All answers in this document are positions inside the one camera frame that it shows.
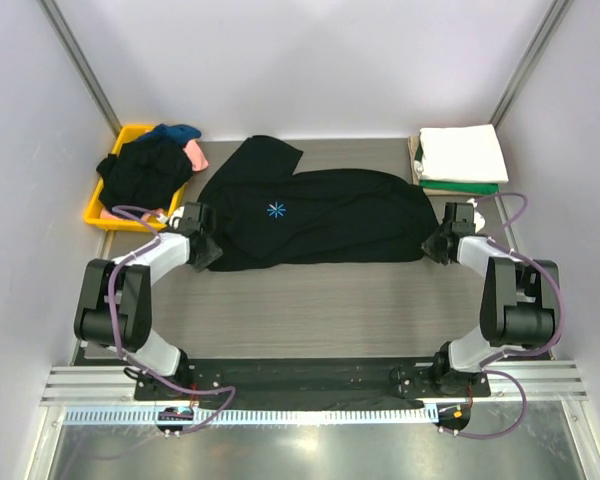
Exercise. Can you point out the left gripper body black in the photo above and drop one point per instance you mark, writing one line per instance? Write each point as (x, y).
(210, 253)

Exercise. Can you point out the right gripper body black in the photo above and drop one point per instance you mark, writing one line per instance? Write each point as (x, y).
(433, 245)

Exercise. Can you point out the black t shirt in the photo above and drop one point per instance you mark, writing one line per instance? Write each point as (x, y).
(268, 214)

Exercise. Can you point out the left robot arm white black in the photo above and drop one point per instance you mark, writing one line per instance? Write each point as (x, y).
(115, 308)

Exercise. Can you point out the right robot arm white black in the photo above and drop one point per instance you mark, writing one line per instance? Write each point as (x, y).
(521, 310)

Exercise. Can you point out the pink shirt in bin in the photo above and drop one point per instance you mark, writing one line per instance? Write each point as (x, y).
(197, 157)

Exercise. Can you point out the black shirt in bin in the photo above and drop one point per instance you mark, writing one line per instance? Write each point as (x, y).
(145, 175)

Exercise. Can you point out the folded white t shirt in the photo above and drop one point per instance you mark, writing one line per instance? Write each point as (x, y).
(462, 154)

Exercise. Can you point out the blue shirt in bin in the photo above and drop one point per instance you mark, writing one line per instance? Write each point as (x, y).
(181, 134)

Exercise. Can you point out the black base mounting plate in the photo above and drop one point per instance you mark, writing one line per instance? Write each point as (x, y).
(296, 384)

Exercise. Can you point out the slotted cable duct strip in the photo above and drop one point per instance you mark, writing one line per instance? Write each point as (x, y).
(181, 416)

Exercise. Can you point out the right aluminium frame post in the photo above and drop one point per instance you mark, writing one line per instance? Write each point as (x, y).
(534, 51)

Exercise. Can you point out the aluminium frame post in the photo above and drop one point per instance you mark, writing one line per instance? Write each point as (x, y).
(80, 62)
(534, 51)

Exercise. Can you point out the left aluminium frame post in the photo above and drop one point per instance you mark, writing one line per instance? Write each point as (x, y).
(80, 62)

